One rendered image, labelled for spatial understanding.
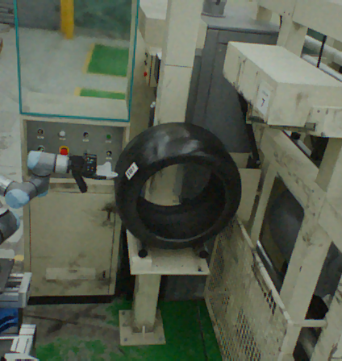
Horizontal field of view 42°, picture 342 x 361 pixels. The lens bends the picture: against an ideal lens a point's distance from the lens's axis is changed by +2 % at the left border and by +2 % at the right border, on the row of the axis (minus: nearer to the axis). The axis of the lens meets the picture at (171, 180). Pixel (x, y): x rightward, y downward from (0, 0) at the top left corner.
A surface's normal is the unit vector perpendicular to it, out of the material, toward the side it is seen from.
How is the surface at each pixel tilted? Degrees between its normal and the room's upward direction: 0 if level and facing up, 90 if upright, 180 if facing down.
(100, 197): 90
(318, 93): 90
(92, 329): 0
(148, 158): 55
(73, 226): 90
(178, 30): 90
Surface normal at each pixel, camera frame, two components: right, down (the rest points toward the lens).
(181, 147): 0.10, -0.33
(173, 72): 0.14, 0.48
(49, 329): 0.13, -0.87
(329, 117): 0.18, 0.18
